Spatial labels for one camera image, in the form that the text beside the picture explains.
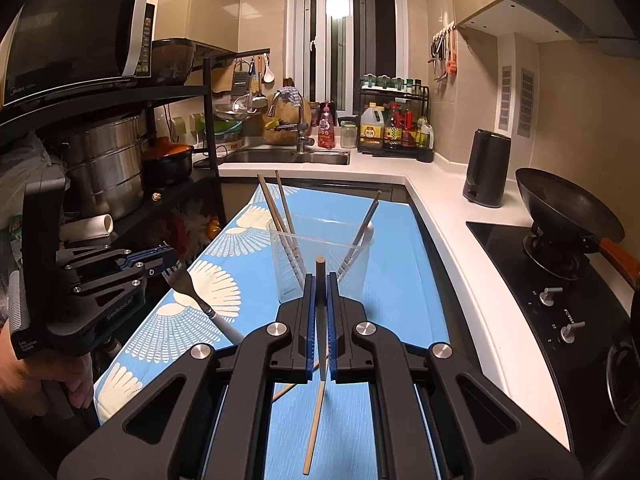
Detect metal fork grey handle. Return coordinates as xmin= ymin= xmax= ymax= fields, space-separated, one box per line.
xmin=162 ymin=263 xmax=244 ymax=346

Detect thin wooden chopstick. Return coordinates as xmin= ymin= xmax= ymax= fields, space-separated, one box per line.
xmin=337 ymin=190 xmax=382 ymax=276

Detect white ceramic spoon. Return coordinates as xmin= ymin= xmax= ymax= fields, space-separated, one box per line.
xmin=336 ymin=223 xmax=374 ymax=281

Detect kitchen faucet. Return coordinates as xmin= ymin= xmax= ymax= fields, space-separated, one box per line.
xmin=262 ymin=86 xmax=314 ymax=154

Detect hanging utensils on hooks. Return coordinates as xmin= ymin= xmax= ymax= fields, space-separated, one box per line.
xmin=428 ymin=22 xmax=458 ymax=82

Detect person's left hand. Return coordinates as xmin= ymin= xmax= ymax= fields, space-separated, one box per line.
xmin=1 ymin=323 xmax=93 ymax=416

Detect white paper roll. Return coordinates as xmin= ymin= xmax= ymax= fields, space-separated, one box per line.
xmin=60 ymin=214 xmax=114 ymax=243

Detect red lidded black pot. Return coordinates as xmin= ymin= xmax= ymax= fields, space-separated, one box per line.
xmin=141 ymin=136 xmax=193 ymax=193

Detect blue patterned table cloth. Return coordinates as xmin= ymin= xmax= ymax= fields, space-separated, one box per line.
xmin=94 ymin=185 xmax=450 ymax=479

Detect steel stock pot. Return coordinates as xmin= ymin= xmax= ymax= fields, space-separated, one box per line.
xmin=65 ymin=115 xmax=144 ymax=219

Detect clear plastic utensil holder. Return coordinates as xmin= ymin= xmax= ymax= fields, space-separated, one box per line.
xmin=268 ymin=212 xmax=376 ymax=306

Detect steel sink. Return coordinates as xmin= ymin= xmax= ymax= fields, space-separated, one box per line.
xmin=221 ymin=148 xmax=350 ymax=166

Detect black gas stove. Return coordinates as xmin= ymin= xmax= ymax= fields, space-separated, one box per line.
xmin=466 ymin=221 xmax=629 ymax=474

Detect black storage shelf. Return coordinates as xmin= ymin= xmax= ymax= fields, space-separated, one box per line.
xmin=0 ymin=37 xmax=271 ymax=281

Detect brown bowl on shelf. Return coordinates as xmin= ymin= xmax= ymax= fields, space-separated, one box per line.
xmin=151 ymin=38 xmax=196 ymax=84

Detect pink dish soap bottle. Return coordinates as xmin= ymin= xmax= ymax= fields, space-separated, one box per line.
xmin=318 ymin=103 xmax=335 ymax=150

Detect microwave oven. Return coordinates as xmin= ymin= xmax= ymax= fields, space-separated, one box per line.
xmin=4 ymin=0 xmax=155 ymax=103

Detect yellow oil bottle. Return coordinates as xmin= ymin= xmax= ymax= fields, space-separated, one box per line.
xmin=359 ymin=102 xmax=385 ymax=151

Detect black electric kettle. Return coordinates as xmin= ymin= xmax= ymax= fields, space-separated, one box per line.
xmin=462 ymin=129 xmax=511 ymax=208

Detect black spice rack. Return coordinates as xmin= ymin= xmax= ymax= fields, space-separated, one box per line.
xmin=357 ymin=84 xmax=435 ymax=164

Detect black wok red handle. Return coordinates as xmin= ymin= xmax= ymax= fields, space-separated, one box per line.
xmin=515 ymin=168 xmax=639 ymax=290

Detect window frame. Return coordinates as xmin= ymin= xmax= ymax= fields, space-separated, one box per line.
xmin=284 ymin=0 xmax=409 ymax=115

